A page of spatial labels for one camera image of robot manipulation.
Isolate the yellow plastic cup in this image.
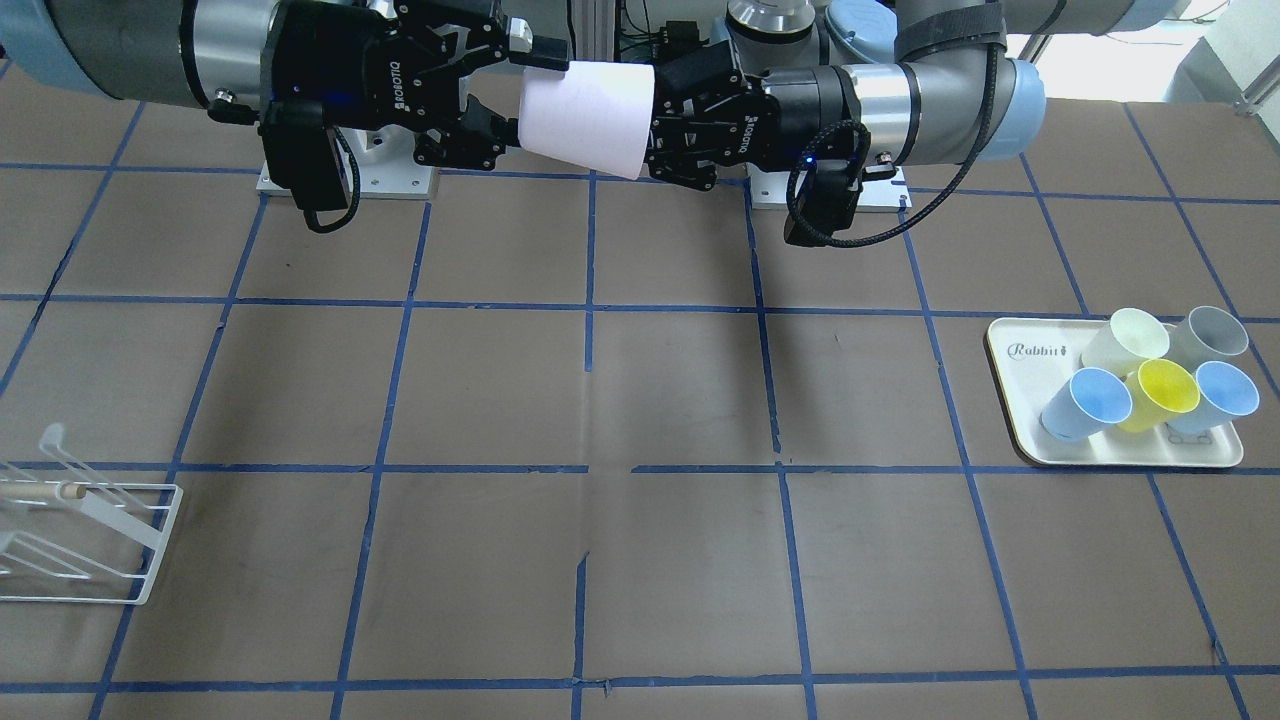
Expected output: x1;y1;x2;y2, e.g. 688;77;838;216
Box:
1116;357;1201;433

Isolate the grey plastic cup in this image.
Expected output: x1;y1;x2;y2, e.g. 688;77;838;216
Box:
1165;305;1251;372

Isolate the white wire cup rack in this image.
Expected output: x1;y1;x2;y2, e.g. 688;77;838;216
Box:
1;421;184;606

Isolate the cream rabbit tray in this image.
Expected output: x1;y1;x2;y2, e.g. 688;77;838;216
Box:
986;316;1244;469

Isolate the right wrist braided cable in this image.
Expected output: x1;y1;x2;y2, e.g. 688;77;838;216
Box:
302;128;364;234

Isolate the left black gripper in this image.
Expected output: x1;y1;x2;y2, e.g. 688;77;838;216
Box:
650;44;861;191

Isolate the pink plastic cup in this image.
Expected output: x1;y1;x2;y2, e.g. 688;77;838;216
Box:
518;61;657;181

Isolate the cream plastic cup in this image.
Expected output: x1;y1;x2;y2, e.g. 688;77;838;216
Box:
1080;307;1170;378

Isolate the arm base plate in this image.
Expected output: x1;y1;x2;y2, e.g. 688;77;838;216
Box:
257;129;444;201
746;164;913;213

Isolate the left wrist braided cable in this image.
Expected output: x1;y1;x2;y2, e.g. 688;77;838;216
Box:
787;0;1071;249

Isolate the front light blue cup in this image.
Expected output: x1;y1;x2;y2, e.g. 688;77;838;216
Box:
1039;366;1134;442

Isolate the aluminium frame post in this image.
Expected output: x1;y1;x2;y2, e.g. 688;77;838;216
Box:
568;0;620;61

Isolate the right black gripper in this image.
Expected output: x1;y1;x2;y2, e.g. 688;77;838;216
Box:
260;1;571;170

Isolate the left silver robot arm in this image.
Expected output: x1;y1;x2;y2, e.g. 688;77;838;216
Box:
645;1;1172;191

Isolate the rear light blue cup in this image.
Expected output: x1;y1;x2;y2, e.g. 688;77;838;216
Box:
1166;361;1261;436

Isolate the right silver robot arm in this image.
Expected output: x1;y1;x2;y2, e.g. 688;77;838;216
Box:
3;1;570;184

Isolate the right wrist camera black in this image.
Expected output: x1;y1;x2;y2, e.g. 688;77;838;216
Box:
259;100;351;213

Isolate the light blue cup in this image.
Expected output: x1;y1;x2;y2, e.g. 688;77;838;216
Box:
1166;361;1261;436
1039;366;1134;442

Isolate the wrist braided cable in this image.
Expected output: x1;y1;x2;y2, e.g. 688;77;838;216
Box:
302;128;364;234
787;0;1071;249

